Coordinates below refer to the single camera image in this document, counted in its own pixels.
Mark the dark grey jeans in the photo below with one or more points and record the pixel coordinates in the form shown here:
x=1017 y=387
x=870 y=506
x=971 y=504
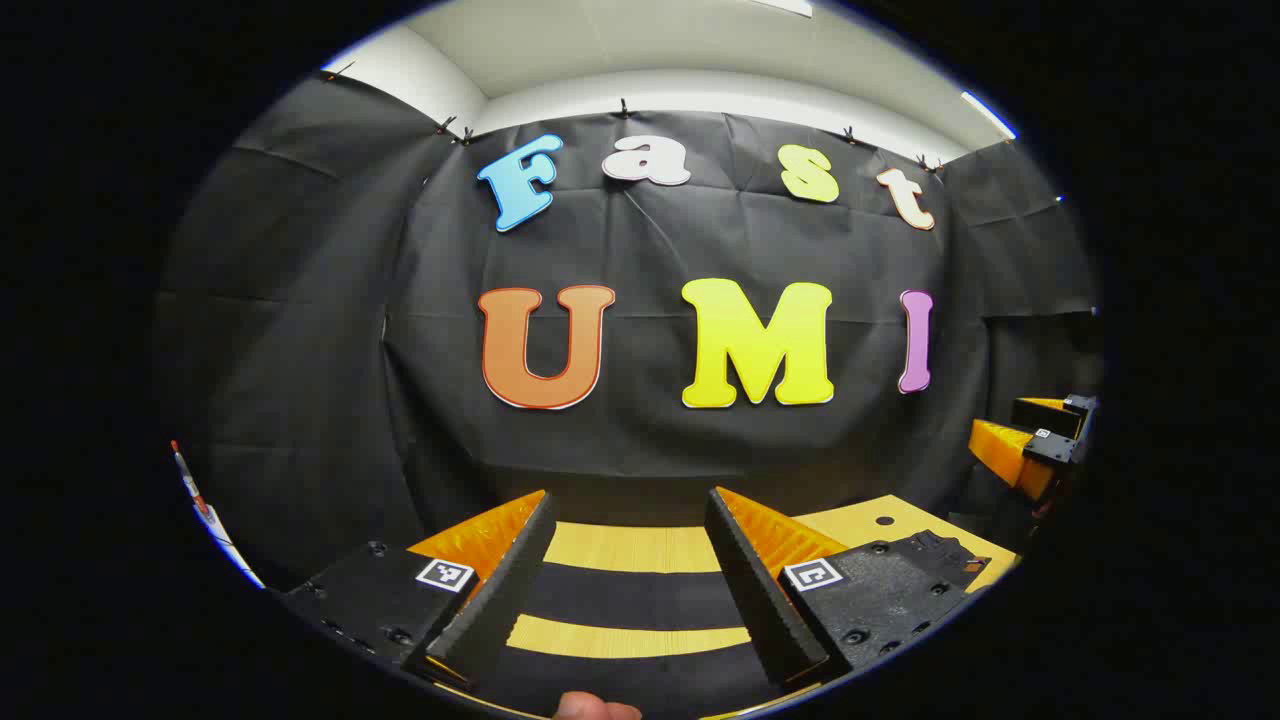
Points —
x=640 y=600

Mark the row of black cloth clips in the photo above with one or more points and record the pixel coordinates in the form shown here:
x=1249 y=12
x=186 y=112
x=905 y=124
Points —
x=623 y=108

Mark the ceiling light strip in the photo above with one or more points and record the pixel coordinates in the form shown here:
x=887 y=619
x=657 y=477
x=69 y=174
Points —
x=785 y=6

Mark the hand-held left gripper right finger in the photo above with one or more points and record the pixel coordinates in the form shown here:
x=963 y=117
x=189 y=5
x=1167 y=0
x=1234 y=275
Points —
x=760 y=600

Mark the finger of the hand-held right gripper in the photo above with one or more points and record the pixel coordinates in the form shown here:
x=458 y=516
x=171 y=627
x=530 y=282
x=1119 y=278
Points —
x=1005 y=455
x=1045 y=412

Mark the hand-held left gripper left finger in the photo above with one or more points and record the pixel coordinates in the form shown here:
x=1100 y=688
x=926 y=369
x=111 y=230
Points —
x=500 y=590

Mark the black backdrop cloth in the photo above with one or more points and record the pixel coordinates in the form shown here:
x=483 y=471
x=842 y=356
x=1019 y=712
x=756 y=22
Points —
x=300 y=350

